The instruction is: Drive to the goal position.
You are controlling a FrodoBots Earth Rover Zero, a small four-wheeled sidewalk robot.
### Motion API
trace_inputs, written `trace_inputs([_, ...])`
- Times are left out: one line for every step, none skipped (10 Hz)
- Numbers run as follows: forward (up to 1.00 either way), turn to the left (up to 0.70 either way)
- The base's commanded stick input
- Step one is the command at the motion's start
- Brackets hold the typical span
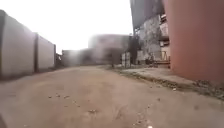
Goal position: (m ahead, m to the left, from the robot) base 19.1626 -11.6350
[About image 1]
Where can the red cylindrical tank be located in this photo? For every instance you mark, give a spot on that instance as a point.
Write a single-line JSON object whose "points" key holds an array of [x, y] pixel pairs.
{"points": [[196, 36]]}

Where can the raised pavement strip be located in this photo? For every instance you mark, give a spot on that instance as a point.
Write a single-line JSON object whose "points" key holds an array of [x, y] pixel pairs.
{"points": [[163, 77]]}

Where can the grey concrete wall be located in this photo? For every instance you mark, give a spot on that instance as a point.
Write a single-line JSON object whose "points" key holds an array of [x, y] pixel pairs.
{"points": [[20, 50]]}

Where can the robot's own part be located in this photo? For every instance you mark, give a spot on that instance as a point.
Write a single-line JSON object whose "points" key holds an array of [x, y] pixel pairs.
{"points": [[150, 126]]}

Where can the grey tall building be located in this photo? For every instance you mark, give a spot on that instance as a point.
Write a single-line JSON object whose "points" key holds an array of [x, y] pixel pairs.
{"points": [[148, 33]]}

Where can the brown dirt road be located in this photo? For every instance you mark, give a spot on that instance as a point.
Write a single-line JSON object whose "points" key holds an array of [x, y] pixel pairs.
{"points": [[93, 100]]}

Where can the grey hazy building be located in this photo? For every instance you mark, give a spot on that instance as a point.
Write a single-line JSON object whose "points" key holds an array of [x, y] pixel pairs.
{"points": [[103, 50]]}

